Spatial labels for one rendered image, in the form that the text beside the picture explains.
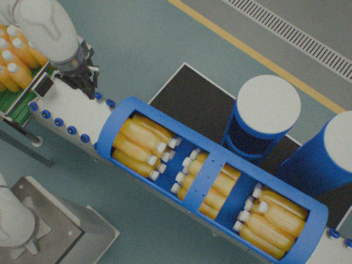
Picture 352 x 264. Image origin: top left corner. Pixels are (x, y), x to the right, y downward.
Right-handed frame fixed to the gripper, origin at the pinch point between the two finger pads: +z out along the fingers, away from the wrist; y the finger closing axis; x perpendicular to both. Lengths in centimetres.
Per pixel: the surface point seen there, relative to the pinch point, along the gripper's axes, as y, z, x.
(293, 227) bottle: 65, 31, -43
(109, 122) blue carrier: 0.6, 25.2, -1.4
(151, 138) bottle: 15.9, 29.5, -7.1
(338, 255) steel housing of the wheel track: 89, 58, -54
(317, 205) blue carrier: 75, 32, -36
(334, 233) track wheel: 87, 52, -45
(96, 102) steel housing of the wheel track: -13, 55, 21
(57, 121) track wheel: -29, 50, 11
